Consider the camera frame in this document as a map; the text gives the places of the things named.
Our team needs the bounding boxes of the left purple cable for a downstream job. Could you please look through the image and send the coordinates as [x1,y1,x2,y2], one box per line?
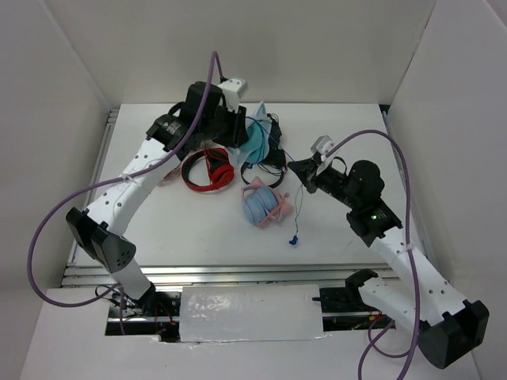
[25,50,227,307]

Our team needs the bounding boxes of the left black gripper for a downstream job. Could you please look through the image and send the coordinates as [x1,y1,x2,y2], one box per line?
[198,99,247,148]

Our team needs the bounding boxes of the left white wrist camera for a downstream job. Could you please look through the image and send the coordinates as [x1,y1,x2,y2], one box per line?
[218,78,248,113]

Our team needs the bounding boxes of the black headphones lower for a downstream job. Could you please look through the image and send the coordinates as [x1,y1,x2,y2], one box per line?
[240,149,288,188]

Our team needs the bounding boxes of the blue pink cat headphones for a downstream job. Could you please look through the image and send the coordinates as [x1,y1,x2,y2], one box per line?
[242,177,294,228]

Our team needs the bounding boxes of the black headphones upper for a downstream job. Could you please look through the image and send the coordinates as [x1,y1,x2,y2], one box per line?
[267,113,282,151]

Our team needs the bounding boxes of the folded red headphones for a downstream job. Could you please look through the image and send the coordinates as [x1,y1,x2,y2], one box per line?
[159,165,181,186]

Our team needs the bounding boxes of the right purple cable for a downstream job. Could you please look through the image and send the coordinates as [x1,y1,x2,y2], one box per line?
[328,130,421,380]

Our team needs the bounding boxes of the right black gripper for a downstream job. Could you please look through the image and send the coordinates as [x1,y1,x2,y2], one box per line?
[287,155,360,209]

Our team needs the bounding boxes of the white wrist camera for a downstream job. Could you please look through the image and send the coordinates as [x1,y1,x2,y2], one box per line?
[311,135,338,176]
[218,78,248,113]

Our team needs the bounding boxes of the teal cat ear headphones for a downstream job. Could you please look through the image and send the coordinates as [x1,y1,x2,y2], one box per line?
[227,101,273,168]

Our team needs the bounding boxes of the white foil covered plate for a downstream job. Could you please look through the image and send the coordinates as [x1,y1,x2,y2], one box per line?
[179,285,325,343]

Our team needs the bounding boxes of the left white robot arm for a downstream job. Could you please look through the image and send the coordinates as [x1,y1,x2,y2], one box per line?
[66,78,248,316]

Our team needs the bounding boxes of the purple cable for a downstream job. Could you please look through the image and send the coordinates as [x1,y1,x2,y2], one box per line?
[25,50,227,307]
[328,130,421,380]

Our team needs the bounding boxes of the red black headphones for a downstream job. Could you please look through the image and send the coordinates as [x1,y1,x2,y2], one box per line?
[181,147,235,193]

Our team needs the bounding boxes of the aluminium rail frame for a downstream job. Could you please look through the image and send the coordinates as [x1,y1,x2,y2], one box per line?
[59,264,397,317]

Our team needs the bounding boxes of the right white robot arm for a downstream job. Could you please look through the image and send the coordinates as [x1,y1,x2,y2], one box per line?
[288,158,490,369]

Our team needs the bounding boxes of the blue headphone cable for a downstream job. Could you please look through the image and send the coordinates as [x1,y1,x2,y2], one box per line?
[245,114,306,247]

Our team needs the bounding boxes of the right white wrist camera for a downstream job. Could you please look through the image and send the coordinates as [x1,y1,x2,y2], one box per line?
[311,135,338,176]

